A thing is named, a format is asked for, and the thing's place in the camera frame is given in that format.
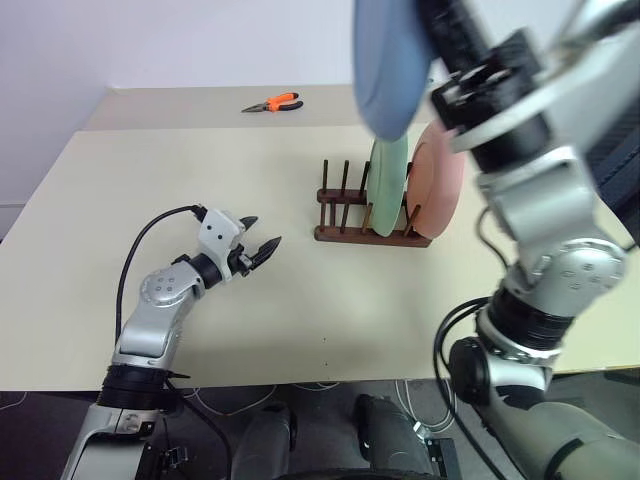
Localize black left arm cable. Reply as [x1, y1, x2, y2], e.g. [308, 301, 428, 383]
[115, 203, 209, 346]

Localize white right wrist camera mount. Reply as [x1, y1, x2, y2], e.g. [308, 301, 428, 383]
[449, 19, 640, 154]

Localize white floor cable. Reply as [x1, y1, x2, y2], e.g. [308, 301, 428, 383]
[393, 378, 459, 432]
[184, 382, 284, 417]

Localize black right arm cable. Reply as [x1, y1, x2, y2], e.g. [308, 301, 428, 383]
[431, 296, 506, 480]

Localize orange handled pliers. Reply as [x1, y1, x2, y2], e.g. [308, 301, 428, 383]
[240, 92, 305, 115]

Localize blue plate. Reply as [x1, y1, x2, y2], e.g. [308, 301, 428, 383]
[351, 0, 434, 142]

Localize pink plate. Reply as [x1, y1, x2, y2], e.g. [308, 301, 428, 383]
[403, 119, 467, 241]

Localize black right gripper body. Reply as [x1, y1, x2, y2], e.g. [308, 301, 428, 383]
[430, 29, 544, 135]

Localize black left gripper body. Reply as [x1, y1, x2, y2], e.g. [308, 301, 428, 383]
[227, 230, 257, 277]

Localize dark rounded shape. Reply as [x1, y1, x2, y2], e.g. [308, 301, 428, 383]
[351, 393, 432, 475]
[231, 401, 300, 480]

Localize wooden dish rack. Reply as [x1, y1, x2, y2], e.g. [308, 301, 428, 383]
[314, 158, 433, 250]

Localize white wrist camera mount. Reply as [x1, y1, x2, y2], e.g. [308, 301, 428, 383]
[197, 209, 247, 282]
[449, 19, 640, 154]

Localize black box with label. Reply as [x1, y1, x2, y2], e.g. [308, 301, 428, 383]
[423, 436, 460, 480]

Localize green plate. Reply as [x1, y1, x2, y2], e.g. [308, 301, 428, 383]
[366, 133, 413, 239]

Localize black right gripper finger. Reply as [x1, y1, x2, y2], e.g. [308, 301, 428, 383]
[415, 0, 494, 69]

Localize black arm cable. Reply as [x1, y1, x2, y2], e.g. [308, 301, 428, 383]
[115, 203, 209, 346]
[431, 296, 506, 480]

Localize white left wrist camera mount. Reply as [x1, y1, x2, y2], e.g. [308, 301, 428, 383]
[197, 209, 247, 282]

